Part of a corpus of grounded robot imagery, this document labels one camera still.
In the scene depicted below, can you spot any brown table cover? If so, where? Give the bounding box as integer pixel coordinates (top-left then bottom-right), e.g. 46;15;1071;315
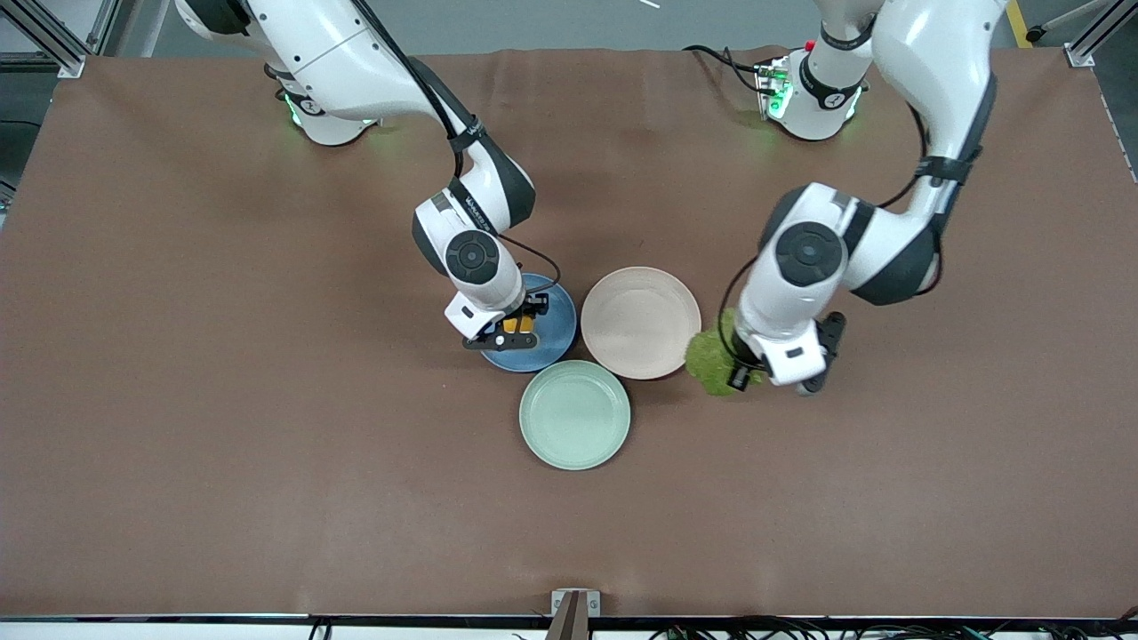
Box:
0;46;1138;620

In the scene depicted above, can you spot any grey rod with black tip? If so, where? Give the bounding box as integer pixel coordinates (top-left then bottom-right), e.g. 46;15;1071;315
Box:
1024;0;1114;45

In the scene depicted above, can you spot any black base power cable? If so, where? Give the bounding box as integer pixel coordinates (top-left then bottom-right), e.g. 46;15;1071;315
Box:
682;44;771;95

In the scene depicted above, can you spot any green lettuce leaf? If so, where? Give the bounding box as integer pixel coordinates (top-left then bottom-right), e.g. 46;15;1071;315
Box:
684;307;768;398

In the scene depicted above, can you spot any aluminium frame profile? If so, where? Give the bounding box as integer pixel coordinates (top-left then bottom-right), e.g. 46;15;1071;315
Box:
1062;0;1138;70
0;0;122;80

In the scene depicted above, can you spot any mint green plate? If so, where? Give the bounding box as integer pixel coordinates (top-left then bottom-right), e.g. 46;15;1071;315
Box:
518;359;632;472

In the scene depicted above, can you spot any blue plate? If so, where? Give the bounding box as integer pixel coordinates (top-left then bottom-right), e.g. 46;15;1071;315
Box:
479;272;579;373

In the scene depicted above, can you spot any beige plate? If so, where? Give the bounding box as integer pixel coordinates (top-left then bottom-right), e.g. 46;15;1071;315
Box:
580;267;702;382

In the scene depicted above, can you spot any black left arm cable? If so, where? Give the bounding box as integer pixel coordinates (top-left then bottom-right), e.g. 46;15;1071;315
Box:
718;84;945;367

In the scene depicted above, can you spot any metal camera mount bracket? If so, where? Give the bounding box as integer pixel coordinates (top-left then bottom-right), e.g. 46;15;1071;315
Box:
544;588;602;640

